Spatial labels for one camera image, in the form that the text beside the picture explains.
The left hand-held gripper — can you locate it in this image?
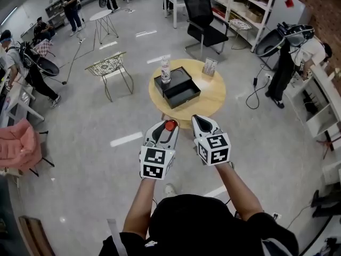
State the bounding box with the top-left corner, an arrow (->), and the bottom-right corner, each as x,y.
139,120 -> 180,181

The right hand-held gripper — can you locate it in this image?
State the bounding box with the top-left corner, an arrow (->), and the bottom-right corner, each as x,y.
191,115 -> 231,167

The black box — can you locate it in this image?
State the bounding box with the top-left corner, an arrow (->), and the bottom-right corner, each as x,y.
153,66 -> 202,110

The person's left forearm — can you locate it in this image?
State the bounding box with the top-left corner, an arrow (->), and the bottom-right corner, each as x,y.
123,179 -> 156,234

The person's right forearm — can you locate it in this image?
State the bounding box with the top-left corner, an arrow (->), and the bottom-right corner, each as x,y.
215,162 -> 264,221

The round wooden table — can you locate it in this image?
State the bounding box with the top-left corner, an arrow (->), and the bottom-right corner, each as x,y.
148,59 -> 226,130

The small card stand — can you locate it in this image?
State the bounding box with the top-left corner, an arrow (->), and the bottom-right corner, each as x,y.
201,57 -> 218,77

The clear plastic water bottle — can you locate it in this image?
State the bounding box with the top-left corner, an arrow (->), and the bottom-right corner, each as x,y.
160,55 -> 172,84

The person's black shirt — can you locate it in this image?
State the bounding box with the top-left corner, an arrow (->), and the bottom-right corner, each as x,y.
99,194 -> 299,256

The white cubby shelf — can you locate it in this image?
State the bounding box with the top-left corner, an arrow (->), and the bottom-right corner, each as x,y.
285,62 -> 341,140

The black office chair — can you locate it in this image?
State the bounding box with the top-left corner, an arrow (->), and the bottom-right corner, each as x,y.
183,0 -> 230,55

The dark red stool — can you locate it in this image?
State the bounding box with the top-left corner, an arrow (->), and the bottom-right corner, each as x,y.
316,136 -> 337,159

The white shelf unit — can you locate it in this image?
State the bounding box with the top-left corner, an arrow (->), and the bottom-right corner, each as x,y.
188,0 -> 278,53

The white low cabinet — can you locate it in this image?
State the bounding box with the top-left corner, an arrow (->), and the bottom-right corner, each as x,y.
321,157 -> 341,186

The white round side table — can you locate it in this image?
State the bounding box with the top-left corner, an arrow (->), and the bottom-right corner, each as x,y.
89,9 -> 119,45

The grey metal cabinet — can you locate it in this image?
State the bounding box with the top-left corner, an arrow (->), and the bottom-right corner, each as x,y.
259,0 -> 314,70

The pink armchair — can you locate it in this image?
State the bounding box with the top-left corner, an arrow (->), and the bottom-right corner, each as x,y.
0,117 -> 55,177

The checkered cloth table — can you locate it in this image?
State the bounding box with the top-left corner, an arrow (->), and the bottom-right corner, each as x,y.
33,39 -> 55,58

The wooden bench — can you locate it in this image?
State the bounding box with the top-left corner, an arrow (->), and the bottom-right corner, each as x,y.
18,215 -> 55,256

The grey filing cabinet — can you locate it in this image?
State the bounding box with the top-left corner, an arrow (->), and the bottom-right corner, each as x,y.
45,0 -> 67,29

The ceiling strip light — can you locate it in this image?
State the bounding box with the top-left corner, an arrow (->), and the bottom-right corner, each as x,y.
1,6 -> 18,26

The black cable with adapter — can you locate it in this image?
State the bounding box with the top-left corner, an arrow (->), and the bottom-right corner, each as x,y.
245,75 -> 272,110

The gold wire chair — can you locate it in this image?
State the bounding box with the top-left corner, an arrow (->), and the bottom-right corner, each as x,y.
84,51 -> 134,103

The wire stool with cushion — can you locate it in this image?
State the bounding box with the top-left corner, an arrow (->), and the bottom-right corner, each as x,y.
229,17 -> 253,50

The black floor cable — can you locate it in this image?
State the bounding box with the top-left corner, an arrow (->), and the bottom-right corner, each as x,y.
61,28 -> 97,85

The grey shoulder strap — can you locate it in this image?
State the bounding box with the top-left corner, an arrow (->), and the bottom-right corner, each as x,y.
261,237 -> 288,256
106,219 -> 126,256

